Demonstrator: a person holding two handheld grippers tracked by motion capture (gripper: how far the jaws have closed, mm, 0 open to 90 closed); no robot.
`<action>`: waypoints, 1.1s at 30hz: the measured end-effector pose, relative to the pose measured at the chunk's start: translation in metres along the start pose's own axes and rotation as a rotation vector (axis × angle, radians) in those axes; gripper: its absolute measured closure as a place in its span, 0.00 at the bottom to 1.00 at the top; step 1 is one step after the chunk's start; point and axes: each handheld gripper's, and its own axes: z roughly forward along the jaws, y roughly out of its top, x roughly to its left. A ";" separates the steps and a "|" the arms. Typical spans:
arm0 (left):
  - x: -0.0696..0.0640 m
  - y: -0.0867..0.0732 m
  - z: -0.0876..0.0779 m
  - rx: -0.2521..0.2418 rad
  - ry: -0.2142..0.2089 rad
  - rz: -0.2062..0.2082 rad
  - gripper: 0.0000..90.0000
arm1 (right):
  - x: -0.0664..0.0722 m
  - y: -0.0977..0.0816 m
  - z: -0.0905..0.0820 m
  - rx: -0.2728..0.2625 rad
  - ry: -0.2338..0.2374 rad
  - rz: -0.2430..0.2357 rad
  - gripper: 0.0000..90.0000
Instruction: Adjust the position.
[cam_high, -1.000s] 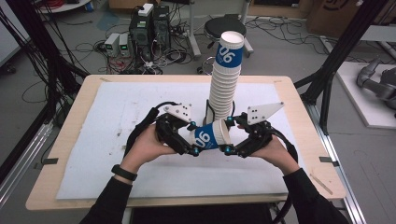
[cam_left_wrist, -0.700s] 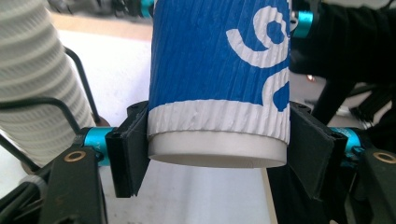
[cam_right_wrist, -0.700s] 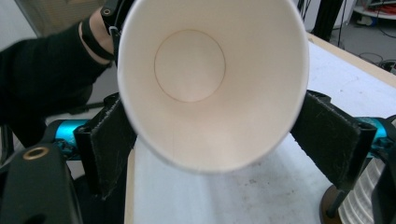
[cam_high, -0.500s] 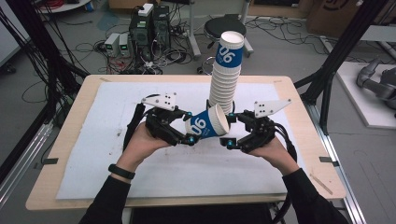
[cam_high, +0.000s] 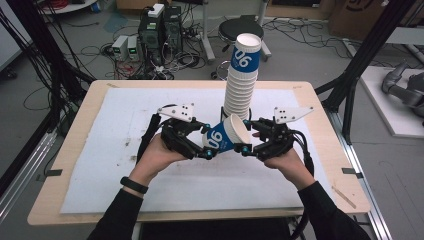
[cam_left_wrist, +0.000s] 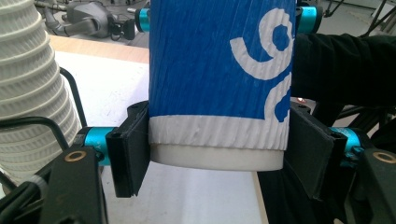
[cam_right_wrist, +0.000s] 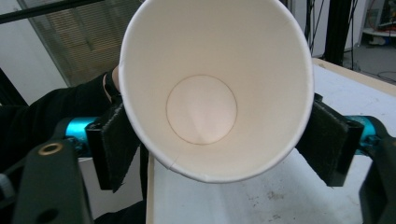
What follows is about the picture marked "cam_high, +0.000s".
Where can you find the blue white paper cup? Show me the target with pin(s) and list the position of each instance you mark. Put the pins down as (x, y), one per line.
(226, 133)

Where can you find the black computer tower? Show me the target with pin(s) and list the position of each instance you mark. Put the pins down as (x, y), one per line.
(150, 40)
(172, 30)

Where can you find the black round stool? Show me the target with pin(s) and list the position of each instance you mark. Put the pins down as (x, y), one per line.
(233, 28)

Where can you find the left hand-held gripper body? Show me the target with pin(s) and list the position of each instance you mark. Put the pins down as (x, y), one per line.
(178, 136)

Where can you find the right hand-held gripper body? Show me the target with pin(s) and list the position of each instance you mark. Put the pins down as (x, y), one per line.
(276, 141)

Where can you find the person's right hand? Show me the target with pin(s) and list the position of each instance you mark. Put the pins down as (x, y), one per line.
(293, 168)

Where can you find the white table mat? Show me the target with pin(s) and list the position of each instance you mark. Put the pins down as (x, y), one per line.
(186, 186)

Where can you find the grey metal stand leg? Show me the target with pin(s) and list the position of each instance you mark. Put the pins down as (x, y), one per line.
(208, 43)

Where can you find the aluminium rail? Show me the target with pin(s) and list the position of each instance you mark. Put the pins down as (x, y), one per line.
(26, 166)
(370, 206)

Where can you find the white box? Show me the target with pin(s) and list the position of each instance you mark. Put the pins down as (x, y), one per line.
(156, 10)

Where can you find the white platform board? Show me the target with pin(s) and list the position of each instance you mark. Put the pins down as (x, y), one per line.
(383, 113)

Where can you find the beige tape strip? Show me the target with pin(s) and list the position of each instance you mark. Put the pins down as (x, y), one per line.
(343, 197)

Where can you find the brown cardboard box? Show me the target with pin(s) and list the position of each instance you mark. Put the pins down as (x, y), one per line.
(350, 20)

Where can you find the person's left hand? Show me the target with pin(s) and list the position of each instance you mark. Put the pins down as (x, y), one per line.
(153, 163)

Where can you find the stack of white paper cups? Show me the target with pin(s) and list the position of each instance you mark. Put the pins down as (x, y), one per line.
(238, 95)

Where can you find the white round table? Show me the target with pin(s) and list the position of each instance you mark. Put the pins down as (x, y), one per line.
(73, 7)

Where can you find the black tape piece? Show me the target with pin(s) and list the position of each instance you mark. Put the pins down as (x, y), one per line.
(355, 173)
(53, 173)

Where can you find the black wristband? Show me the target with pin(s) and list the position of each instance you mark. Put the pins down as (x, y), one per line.
(134, 185)

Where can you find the grey power supply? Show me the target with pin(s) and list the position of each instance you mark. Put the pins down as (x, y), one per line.
(133, 48)
(119, 46)

